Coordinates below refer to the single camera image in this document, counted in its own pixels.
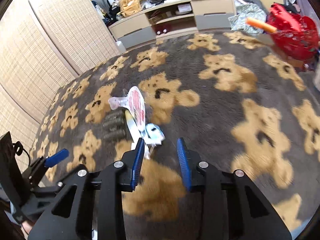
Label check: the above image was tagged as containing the brown teddy bear blanket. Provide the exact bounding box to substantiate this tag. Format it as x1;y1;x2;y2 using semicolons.
31;31;319;239

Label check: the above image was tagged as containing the woven bamboo folding screen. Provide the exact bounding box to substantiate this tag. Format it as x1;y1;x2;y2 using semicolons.
1;0;119;170

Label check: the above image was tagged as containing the orange handled tool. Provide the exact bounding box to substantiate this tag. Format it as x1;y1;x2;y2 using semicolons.
246;17;277;33

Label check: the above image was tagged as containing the white green text wrapper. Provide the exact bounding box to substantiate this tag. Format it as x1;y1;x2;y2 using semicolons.
125;110;150;160

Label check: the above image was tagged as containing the white red printed wrapper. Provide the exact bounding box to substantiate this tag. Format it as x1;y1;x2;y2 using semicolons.
108;86;145;132

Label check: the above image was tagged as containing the light blue wrapper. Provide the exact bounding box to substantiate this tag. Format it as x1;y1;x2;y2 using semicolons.
144;123;165;146

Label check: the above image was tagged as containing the dark green battery row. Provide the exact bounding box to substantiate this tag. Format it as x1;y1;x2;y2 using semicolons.
103;109;127;141

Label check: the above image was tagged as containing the yellow backpack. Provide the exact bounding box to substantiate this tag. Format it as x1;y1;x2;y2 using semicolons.
120;0;142;18

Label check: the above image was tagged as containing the beige grey TV cabinet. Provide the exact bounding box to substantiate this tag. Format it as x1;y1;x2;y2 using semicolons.
109;0;236;49

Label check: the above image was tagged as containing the person's left hand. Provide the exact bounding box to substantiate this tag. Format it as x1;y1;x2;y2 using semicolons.
21;220;34;239

